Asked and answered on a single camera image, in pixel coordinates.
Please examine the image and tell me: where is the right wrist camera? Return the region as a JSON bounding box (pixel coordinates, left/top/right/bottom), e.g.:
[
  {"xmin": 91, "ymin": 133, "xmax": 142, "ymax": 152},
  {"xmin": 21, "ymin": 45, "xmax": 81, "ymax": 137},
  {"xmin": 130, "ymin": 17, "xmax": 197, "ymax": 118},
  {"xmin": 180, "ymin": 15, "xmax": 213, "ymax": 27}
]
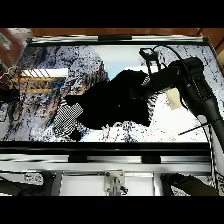
[{"xmin": 138, "ymin": 47, "xmax": 160, "ymax": 76}]

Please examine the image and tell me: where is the pale yellow garment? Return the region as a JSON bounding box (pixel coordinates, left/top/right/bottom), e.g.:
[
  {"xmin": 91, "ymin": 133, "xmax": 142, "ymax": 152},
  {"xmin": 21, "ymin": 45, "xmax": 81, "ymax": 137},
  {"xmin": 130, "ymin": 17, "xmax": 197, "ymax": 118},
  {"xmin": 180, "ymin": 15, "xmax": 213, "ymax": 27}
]
[{"xmin": 165, "ymin": 87, "xmax": 184, "ymax": 111}]

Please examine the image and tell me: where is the black shirt with striped sleeves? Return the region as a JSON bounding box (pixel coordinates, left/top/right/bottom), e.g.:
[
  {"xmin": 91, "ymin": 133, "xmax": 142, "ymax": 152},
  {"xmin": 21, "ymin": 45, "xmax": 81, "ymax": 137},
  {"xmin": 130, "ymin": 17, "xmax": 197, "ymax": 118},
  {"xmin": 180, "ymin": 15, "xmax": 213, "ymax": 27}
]
[{"xmin": 53, "ymin": 69, "xmax": 158, "ymax": 142}]

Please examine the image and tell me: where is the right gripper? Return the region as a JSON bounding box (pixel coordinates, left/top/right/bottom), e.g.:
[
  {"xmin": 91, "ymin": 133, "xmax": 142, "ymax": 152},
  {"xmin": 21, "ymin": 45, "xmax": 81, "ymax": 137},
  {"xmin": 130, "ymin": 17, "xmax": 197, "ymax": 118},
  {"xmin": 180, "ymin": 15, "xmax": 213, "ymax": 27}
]
[{"xmin": 129, "ymin": 64, "xmax": 183, "ymax": 100}]

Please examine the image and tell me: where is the black cable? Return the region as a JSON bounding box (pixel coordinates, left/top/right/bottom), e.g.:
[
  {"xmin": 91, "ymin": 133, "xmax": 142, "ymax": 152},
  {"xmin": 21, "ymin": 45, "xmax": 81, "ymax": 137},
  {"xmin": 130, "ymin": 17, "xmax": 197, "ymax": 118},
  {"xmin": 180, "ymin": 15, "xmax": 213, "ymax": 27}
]
[
  {"xmin": 151, "ymin": 44, "xmax": 184, "ymax": 64},
  {"xmin": 177, "ymin": 117, "xmax": 224, "ymax": 161}
]

